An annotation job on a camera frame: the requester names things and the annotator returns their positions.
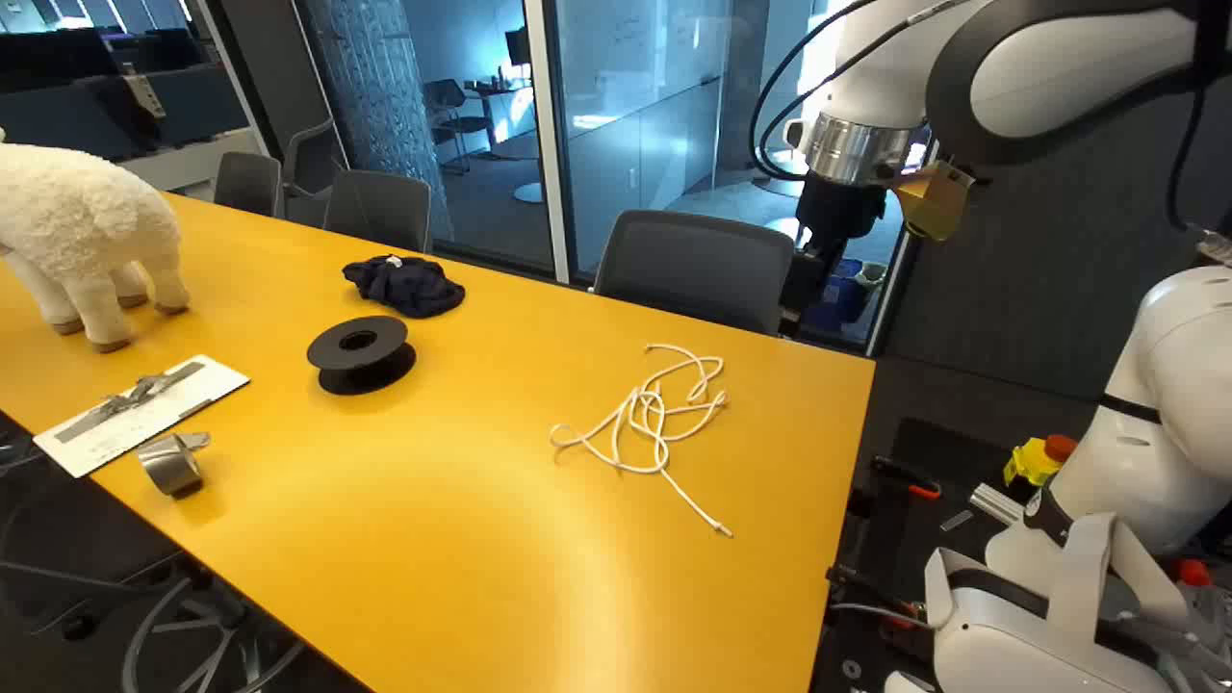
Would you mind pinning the blue bin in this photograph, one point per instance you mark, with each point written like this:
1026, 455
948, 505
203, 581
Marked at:
848, 296

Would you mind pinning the grey metal tool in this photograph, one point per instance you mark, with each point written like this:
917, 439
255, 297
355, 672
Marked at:
128, 398

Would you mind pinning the red ball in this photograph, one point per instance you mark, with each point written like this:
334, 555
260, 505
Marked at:
1062, 450

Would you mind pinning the yellow toy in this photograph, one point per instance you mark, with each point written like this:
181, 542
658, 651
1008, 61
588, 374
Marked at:
1026, 464

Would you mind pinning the red bottle cap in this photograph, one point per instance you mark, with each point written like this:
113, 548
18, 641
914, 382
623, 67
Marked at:
1197, 573

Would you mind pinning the chair behind glass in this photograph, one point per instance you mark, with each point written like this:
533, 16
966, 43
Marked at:
452, 113

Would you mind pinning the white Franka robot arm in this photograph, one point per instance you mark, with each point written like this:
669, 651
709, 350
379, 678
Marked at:
1091, 79

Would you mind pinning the white paper sheet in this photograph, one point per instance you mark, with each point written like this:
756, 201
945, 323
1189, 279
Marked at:
194, 389

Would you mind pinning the tan wrist camera mount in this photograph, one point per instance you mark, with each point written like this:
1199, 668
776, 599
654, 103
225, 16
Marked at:
939, 201

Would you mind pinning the white glass wall frame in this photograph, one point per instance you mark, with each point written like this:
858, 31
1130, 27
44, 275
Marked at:
549, 128

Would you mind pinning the grey office chair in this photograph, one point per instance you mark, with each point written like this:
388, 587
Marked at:
247, 181
700, 270
379, 208
315, 155

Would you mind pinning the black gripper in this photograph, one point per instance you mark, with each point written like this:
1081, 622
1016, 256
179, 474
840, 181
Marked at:
840, 216

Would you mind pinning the black crumpled cloth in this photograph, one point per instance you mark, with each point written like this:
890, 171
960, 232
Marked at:
409, 288

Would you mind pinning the black empty spool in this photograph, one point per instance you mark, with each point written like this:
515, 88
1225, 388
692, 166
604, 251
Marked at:
362, 353

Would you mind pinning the white plush sheep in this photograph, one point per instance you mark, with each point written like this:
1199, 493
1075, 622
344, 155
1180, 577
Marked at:
78, 216

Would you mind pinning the office chair with star base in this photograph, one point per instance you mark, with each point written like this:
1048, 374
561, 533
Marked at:
166, 617

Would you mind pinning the white cabinet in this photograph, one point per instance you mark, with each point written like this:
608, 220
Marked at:
194, 160

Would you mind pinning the textured grey column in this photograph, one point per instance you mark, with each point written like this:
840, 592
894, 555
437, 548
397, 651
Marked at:
373, 103

